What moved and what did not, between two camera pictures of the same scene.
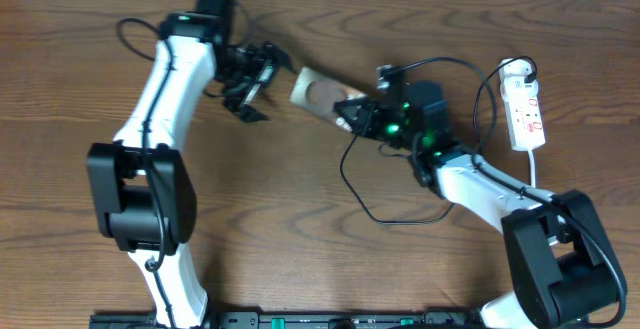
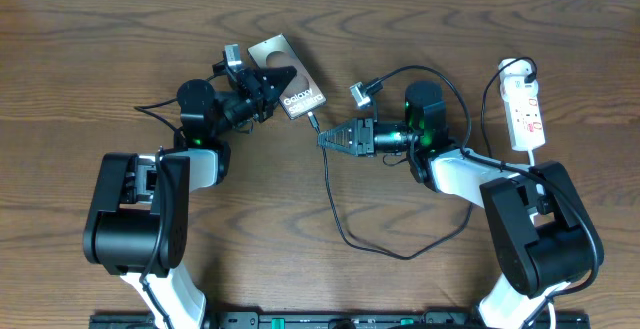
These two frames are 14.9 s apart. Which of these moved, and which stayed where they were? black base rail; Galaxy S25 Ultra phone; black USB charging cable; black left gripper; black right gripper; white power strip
Moved: black left gripper; black right gripper; black USB charging cable; Galaxy S25 Ultra phone
Stayed: black base rail; white power strip
